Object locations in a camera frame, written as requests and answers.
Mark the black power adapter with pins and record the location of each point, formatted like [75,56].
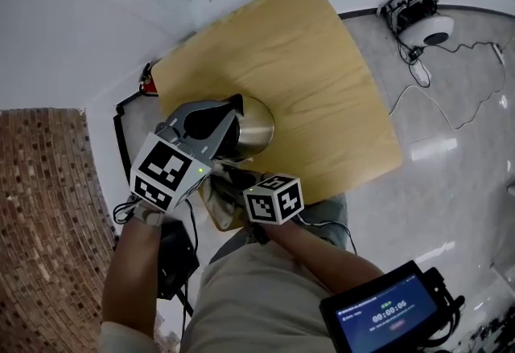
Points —
[415,54]

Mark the black tablet with blue screen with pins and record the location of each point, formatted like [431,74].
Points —
[386,315]

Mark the white cloth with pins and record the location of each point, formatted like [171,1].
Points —
[219,206]

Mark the white power strip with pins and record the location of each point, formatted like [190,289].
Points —
[499,54]

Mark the person's left forearm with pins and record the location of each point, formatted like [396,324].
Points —
[133,263]

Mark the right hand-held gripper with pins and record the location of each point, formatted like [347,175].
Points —
[273,198]

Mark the person's right forearm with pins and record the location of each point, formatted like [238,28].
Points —
[322,259]

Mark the white power adapter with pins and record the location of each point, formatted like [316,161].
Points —
[420,74]

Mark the steel kettle with black lid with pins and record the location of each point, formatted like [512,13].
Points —
[257,130]

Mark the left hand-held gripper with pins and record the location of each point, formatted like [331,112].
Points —
[169,170]

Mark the red fire extinguisher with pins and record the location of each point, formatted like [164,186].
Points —
[149,82]

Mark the grey-green shorts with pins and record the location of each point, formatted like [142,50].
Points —
[326,218]

